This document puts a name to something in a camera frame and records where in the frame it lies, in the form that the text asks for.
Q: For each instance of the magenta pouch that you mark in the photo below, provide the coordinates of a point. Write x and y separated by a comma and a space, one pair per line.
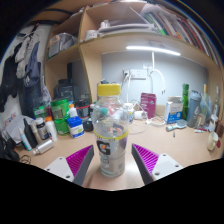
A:
148, 106

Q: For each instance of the white hanging garment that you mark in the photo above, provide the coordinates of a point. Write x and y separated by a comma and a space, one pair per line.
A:
23, 55

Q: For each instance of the white paper sheet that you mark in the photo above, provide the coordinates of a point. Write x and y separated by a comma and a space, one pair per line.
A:
16, 126

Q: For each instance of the brown mug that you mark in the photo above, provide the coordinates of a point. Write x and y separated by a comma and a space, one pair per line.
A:
220, 128

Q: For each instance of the small white pill bottle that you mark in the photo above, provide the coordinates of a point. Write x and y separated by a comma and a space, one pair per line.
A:
130, 113

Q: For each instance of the black bag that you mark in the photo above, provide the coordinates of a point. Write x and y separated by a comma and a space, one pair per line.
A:
66, 90

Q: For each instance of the grey shaker bottle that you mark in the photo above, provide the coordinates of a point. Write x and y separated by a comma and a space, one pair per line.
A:
194, 110

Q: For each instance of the white wall power socket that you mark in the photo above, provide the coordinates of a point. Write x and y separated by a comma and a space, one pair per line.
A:
138, 74

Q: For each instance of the blue and white box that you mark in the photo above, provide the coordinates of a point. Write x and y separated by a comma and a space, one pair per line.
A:
173, 111

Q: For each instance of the tall green bottle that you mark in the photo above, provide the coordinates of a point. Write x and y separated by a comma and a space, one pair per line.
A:
185, 101

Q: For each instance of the white and teal tube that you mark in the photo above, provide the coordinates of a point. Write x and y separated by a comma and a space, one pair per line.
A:
25, 140

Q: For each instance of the black headphones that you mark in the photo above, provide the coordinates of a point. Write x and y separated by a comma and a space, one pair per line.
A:
8, 148

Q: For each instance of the blue hanging garment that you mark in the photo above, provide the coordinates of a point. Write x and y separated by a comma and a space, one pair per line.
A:
33, 76

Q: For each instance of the clear yellow-capped drink bottle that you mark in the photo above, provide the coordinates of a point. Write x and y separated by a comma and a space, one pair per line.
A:
110, 133

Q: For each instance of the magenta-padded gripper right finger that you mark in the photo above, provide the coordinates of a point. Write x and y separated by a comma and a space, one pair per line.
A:
147, 159

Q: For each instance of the white bottle with orange cap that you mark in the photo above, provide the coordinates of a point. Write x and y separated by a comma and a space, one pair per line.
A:
72, 111
51, 130

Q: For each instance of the wooden shelf unit with books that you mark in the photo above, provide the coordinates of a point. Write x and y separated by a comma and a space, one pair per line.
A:
110, 43

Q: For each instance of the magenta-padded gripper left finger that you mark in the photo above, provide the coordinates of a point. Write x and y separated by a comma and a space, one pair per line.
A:
78, 160

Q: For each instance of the light blue hair brush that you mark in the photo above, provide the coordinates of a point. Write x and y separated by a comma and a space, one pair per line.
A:
178, 125

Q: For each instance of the clear bottle with yellow top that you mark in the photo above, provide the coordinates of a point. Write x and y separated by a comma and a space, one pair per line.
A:
205, 101

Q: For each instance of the black hanging garment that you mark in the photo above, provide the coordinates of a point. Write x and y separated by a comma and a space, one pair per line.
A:
8, 80

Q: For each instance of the clear glass bottle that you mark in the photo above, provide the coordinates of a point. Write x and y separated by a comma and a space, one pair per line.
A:
216, 103

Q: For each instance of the black tube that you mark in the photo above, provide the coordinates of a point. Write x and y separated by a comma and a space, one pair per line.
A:
30, 133

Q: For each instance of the flat round red coaster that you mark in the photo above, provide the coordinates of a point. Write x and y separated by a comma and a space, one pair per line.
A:
218, 143

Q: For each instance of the silver spray can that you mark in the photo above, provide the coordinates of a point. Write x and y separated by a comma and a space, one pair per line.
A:
43, 146

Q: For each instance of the green plastic jar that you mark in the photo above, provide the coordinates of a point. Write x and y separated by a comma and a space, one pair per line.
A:
60, 109
61, 127

